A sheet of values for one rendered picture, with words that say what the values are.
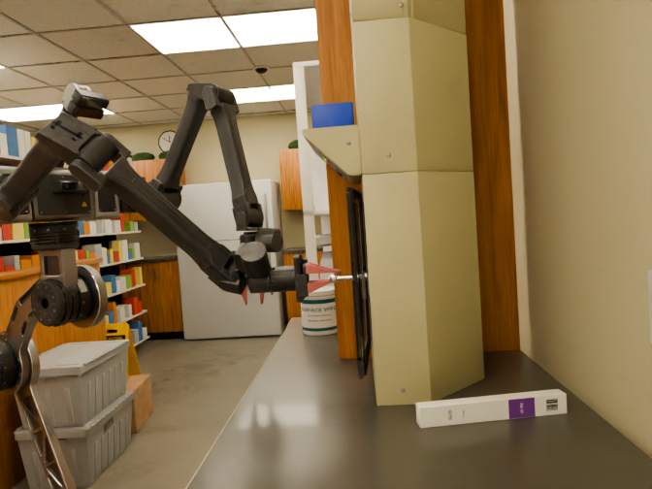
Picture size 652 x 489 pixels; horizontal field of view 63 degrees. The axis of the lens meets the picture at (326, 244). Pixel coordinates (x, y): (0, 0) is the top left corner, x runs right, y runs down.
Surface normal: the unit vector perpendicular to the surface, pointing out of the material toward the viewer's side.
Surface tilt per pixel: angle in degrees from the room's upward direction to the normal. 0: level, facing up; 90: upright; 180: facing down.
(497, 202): 90
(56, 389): 96
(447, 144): 90
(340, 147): 90
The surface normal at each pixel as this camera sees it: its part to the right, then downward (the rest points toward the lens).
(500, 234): -0.06, 0.06
